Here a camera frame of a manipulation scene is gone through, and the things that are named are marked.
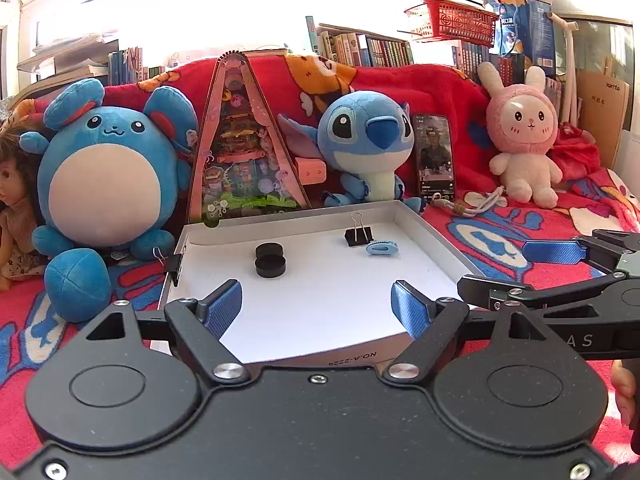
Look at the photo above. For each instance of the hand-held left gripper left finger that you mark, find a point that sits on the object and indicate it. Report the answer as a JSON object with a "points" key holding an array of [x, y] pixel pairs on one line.
{"points": [[225, 305]]}

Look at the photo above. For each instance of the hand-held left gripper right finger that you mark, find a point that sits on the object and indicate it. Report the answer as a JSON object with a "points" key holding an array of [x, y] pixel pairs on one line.
{"points": [[412, 310]]}

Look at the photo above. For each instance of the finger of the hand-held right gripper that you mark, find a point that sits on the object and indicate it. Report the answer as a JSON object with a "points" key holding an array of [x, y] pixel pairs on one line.
{"points": [[550, 251], [500, 295]]}

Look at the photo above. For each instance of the black round disc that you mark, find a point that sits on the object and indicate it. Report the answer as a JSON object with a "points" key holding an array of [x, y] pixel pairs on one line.
{"points": [[268, 248], [270, 267]]}

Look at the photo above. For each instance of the light blue plastic clip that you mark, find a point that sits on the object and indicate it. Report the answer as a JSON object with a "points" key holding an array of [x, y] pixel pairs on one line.
{"points": [[382, 248]]}

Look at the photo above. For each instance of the white cardboard box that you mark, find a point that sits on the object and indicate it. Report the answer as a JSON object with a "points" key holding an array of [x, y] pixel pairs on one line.
{"points": [[325, 300]]}

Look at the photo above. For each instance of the person's right hand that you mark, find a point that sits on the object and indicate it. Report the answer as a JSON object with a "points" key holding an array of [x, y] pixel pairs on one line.
{"points": [[625, 390]]}

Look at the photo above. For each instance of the pink printed blanket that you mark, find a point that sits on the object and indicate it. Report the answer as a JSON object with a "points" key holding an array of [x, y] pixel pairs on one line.
{"points": [[500, 240]]}

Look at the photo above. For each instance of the small black binder clip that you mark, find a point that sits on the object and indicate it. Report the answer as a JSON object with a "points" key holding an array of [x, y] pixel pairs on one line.
{"points": [[173, 265]]}

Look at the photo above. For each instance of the pink rabbit plush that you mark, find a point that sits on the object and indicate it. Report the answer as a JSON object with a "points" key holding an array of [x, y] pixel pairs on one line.
{"points": [[525, 160]]}

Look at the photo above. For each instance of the triangular pink toy house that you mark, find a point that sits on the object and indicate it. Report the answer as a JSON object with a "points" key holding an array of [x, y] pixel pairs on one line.
{"points": [[245, 160]]}

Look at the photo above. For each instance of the black smartphone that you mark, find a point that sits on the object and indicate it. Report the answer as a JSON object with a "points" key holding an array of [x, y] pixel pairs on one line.
{"points": [[434, 155]]}

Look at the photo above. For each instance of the brown cardboard sheet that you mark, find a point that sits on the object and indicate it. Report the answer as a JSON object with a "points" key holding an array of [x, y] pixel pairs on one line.
{"points": [[602, 110]]}

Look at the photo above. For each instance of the small pink box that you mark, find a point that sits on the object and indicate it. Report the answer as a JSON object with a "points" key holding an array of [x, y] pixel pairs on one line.
{"points": [[310, 171]]}

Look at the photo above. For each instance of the round blue mouse plush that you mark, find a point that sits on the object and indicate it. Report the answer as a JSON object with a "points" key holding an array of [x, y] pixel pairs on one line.
{"points": [[110, 185]]}

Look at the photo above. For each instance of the blue alien plush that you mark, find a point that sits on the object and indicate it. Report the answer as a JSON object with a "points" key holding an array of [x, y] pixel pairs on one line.
{"points": [[365, 145]]}

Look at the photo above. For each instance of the red cartoon blanket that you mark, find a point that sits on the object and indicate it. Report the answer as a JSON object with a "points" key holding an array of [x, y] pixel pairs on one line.
{"points": [[450, 90]]}

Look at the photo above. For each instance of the white pipe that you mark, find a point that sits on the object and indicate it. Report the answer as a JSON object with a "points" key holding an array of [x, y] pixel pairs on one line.
{"points": [[570, 60]]}

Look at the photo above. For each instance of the brown haired doll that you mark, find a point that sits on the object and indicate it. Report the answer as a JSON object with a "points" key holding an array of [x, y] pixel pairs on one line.
{"points": [[15, 220]]}

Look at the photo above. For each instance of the blue paper bag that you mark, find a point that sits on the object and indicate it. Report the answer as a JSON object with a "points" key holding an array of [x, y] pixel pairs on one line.
{"points": [[525, 25]]}

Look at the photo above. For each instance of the red plastic basket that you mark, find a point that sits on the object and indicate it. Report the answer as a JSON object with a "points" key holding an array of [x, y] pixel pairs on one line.
{"points": [[450, 22]]}

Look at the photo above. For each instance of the short row of blue books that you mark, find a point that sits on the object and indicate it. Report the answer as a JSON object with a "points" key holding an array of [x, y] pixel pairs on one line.
{"points": [[125, 65]]}

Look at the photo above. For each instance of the stack of papers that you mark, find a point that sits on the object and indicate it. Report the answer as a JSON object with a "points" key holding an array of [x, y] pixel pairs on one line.
{"points": [[65, 55]]}

